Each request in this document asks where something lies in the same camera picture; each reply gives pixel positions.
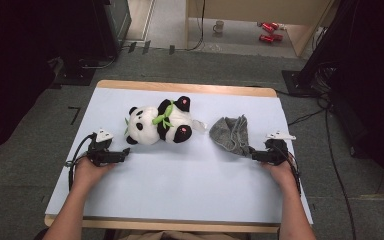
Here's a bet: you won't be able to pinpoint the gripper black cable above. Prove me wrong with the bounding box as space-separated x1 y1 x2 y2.
279 143 303 196
64 133 97 192

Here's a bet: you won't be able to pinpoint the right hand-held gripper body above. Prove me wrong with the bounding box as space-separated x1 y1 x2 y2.
264 130 297 167

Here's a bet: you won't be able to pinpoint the person's left hand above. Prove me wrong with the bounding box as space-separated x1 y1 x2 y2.
74 156 116 191

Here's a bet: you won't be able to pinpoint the thin black floor cable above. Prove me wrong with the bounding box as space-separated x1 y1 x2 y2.
288 99 331 127

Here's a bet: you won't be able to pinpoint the wooden cabinet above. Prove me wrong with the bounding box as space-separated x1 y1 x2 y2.
184 0 335 58

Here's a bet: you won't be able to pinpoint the grey cloth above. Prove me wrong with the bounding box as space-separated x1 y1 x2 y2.
208 114 252 158

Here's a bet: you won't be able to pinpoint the black equipment cabinet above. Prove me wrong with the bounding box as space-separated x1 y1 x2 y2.
93 0 133 58

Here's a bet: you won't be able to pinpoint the person's beige trousers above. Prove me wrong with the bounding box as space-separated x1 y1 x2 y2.
118 230 249 240

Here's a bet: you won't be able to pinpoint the dark curtain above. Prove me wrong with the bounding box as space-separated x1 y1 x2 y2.
0 0 96 159
299 0 384 201

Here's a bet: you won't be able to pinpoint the person's right hand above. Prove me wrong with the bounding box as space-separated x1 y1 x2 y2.
262 160 298 190

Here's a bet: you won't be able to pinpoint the long black floor cable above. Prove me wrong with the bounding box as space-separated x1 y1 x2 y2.
324 109 358 240

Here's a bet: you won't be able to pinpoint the panda plush toy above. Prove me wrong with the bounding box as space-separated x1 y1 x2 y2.
124 95 208 146

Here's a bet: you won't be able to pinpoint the hanging black cable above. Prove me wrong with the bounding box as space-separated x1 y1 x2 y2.
185 0 206 52

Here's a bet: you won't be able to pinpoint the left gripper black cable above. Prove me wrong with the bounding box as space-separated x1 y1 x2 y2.
64 133 97 192

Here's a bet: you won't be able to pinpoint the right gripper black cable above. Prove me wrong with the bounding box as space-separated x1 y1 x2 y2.
279 143 303 196

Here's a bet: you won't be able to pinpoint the wooden table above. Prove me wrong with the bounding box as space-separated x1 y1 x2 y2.
43 79 314 234

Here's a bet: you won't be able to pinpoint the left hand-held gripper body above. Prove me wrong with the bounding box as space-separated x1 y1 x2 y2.
87 128 121 168

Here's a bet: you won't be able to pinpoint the black stand base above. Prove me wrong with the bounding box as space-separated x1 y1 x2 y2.
51 58 97 87
281 69 318 98

